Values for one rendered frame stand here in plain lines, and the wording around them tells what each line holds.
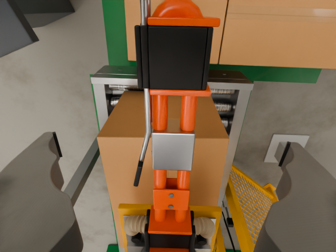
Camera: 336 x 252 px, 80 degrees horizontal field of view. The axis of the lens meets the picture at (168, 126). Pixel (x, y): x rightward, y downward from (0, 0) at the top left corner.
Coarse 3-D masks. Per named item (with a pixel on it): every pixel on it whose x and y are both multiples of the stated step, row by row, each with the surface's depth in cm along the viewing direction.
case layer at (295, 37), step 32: (128, 0) 78; (160, 0) 77; (192, 0) 77; (224, 0) 77; (256, 0) 77; (288, 0) 76; (320, 0) 76; (128, 32) 83; (224, 32) 82; (256, 32) 82; (288, 32) 82; (320, 32) 82; (256, 64) 88; (288, 64) 88; (320, 64) 88
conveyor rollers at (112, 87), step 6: (108, 84) 94; (114, 84) 94; (132, 90) 96; (138, 90) 96; (216, 90) 94; (222, 90) 94; (228, 90) 94; (234, 90) 94; (114, 102) 99; (216, 102) 99; (222, 102) 99; (228, 102) 99; (216, 108) 99; (222, 108) 99; (228, 108) 99; (222, 120) 103
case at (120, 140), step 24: (168, 96) 88; (120, 120) 70; (144, 120) 70; (216, 120) 69; (120, 144) 62; (216, 144) 61; (120, 168) 67; (144, 168) 67; (192, 168) 66; (216, 168) 66; (120, 192) 73; (144, 192) 72; (192, 192) 72; (216, 192) 72; (120, 240) 88
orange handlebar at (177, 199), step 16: (176, 0) 21; (176, 16) 22; (192, 16) 21; (160, 96) 26; (192, 96) 26; (160, 112) 27; (192, 112) 27; (160, 128) 28; (192, 128) 29; (160, 176) 33; (160, 192) 34; (176, 192) 34; (160, 208) 36; (176, 208) 36
